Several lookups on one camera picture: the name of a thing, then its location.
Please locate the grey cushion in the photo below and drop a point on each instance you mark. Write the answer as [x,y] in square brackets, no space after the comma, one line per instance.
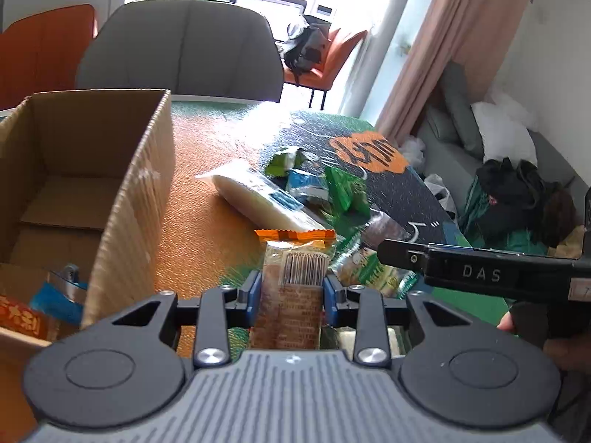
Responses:
[459,106]

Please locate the brown paper bag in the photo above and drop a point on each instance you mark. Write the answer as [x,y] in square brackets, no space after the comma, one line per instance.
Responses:
[570,242]

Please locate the clear packet with brown snack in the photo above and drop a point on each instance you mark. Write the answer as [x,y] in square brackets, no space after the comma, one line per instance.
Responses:
[385,228]

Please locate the brown wafer packet orange edge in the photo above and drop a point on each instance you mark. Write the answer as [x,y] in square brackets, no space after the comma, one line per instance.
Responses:
[291,307]

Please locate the orange snack packet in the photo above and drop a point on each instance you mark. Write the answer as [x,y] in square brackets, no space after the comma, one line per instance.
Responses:
[21,319]

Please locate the crumpled white plastic bag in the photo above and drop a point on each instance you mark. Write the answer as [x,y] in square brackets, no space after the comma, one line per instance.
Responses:
[412,150]

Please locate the grey upholstered chair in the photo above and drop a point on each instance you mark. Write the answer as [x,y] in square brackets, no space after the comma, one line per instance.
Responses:
[184,46]

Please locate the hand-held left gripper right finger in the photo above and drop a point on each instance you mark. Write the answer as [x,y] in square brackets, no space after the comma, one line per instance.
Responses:
[331,297]

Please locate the pink curtain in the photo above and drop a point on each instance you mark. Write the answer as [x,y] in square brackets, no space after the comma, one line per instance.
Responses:
[443,46]

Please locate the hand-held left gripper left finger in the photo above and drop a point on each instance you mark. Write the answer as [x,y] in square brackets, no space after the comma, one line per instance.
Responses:
[251,296]

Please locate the printed cartoon table mat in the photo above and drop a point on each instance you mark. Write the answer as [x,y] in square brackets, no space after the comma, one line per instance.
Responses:
[203,240]

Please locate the person's right hand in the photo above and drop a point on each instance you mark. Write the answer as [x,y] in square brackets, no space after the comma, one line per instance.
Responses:
[570,355]

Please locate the black backpack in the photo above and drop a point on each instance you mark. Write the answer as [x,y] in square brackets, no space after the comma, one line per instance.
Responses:
[302,48]

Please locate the green cloth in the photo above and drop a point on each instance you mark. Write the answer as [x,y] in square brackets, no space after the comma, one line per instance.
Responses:
[471,221]

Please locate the orange chair with black legs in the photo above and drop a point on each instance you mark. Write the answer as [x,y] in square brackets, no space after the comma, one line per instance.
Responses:
[339,60]

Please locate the cardboard box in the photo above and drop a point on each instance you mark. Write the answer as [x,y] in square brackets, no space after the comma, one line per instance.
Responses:
[134,221]

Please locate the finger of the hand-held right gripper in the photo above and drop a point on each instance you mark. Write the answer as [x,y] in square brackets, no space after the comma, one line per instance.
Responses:
[399,254]

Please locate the black clothes pile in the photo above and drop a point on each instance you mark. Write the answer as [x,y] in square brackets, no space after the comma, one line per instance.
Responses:
[508,198]

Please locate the white pillow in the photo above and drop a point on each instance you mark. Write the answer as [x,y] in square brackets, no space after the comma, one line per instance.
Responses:
[503,134]

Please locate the green and white snack packet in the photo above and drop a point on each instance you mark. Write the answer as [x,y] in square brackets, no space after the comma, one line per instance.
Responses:
[364,265]

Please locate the clear plastic bag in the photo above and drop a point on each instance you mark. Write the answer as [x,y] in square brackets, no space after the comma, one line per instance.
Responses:
[443,194]

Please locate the long white snack packet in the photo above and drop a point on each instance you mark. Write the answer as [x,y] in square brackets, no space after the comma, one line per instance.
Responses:
[254,194]

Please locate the flat green snack packet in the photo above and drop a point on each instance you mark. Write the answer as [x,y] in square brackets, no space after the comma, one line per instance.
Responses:
[344,189]

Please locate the pile of clothes and pillows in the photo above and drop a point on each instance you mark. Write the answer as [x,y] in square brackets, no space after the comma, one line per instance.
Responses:
[450,161]

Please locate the blue and white snack packet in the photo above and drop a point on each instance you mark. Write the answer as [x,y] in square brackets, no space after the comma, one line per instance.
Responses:
[302,187]

